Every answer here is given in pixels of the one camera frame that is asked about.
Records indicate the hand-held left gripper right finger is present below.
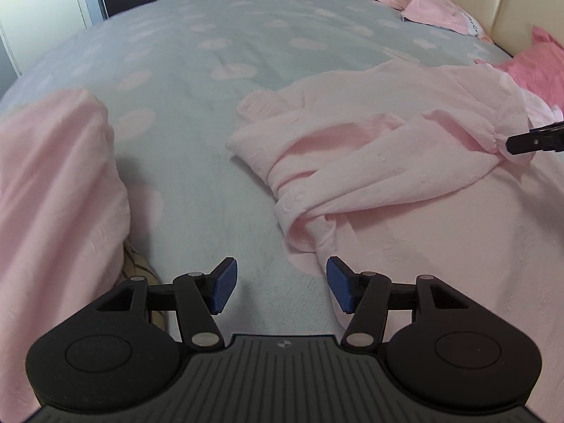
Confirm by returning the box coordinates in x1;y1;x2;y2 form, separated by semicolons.
326;256;472;348

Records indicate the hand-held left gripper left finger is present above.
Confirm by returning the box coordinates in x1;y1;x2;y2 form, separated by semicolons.
94;256;239;348

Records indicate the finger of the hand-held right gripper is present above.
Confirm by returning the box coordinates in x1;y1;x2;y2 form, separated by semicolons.
507;121;564;156

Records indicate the pink fleece lace garment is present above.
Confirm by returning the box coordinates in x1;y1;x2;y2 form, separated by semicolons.
286;154;564;353

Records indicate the pink crinkled shirt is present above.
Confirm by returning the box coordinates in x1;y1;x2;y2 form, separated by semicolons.
226;59;536;254

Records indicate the dark pink pillow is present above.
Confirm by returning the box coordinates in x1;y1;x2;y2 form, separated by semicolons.
476;26;564;113

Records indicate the brown striped cloth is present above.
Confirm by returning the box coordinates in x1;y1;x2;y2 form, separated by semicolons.
115;239;174;333

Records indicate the cream padded headboard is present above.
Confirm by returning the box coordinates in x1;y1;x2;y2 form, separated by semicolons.
366;0;564;58

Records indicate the light pink printed pillow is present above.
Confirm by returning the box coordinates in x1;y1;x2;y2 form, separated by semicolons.
402;0;491;44

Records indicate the grey pink-dotted bed blanket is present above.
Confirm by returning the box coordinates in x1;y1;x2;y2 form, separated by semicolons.
0;0;514;336

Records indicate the pink garment pile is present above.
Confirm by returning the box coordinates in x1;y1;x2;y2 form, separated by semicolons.
0;87;133;415

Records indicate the white door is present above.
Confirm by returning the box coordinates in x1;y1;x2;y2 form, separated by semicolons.
0;0;106;78

